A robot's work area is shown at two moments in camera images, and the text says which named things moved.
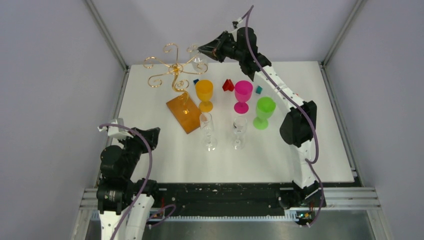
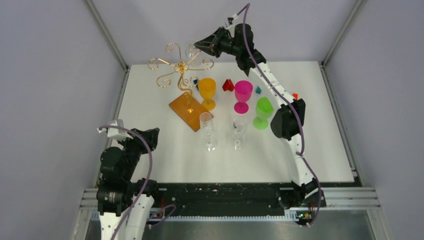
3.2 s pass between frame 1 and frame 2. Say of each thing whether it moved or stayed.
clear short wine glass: moved
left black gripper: stayed
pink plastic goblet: stayed
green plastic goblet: stayed
